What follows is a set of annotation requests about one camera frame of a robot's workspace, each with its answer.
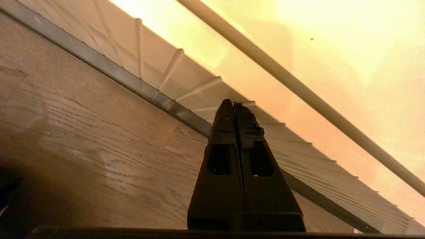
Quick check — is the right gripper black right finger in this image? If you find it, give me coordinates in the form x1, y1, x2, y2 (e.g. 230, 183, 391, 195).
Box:
234, 102, 306, 232

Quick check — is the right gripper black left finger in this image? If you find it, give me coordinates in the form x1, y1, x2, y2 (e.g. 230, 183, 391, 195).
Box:
187, 99, 247, 232

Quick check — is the white pull-out drawer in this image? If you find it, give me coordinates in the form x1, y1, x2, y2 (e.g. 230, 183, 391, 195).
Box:
0, 0, 425, 235

